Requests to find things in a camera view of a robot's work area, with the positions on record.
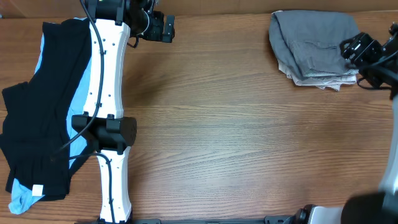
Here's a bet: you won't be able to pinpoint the grey shorts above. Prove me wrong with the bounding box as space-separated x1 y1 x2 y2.
269 10 359 80

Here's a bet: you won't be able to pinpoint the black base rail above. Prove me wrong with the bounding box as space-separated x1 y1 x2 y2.
74 214 299 224

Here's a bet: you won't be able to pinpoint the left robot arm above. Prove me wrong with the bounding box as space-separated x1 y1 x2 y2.
72 0 175 223

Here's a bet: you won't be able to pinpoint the beige folded trousers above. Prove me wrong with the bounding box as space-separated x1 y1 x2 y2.
277 60 358 91

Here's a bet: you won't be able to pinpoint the light blue shirt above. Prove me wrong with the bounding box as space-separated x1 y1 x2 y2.
8 17 94 215

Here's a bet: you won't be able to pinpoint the black garment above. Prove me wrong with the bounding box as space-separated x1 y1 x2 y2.
0 17 94 202

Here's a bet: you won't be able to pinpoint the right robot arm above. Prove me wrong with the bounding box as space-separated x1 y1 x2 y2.
284 23 397 224

